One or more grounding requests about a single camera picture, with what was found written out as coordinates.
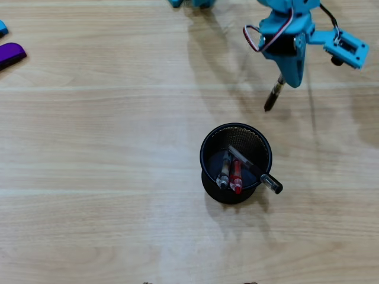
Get red white black servo wire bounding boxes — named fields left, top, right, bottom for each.
left=243, top=7, right=295, bottom=53

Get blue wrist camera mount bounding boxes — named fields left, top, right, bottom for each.
left=310, top=28, right=370, bottom=71

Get black mesh pen holder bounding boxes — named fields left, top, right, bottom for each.
left=199, top=122, right=274, bottom=205

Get black camera cable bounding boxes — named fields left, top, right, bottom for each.
left=319, top=2, right=340, bottom=39

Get clear pen with black cap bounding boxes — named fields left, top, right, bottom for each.
left=227, top=144, right=284, bottom=195

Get red retractable pen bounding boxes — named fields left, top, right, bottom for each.
left=229, top=158, right=245, bottom=195

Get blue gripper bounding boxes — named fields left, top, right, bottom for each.
left=258, top=10, right=316, bottom=89

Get black pen with yellow band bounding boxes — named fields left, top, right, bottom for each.
left=263, top=75, right=287, bottom=113

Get purple plastic object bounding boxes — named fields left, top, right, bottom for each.
left=0, top=43, right=28, bottom=72

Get clear pen with grey grip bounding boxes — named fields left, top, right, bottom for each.
left=215, top=150, right=233, bottom=191

